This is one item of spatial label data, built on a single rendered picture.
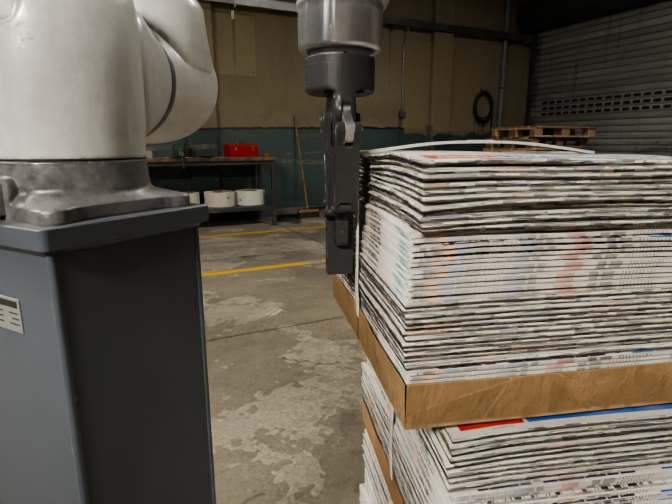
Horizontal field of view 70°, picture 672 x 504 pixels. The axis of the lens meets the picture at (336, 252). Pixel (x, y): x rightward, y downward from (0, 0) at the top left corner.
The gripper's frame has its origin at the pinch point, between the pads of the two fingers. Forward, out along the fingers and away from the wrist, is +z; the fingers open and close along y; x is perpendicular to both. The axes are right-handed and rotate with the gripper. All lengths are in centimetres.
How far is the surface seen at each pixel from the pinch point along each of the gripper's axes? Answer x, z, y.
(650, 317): -25.5, 3.9, -17.8
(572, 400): -18.1, 11.0, -18.7
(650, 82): -551, -99, 593
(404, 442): -7.4, 23.9, -4.3
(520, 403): -13.0, 10.7, -18.8
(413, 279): -3.1, -0.7, -18.1
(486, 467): -10.5, 17.0, -18.5
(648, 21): -546, -183, 606
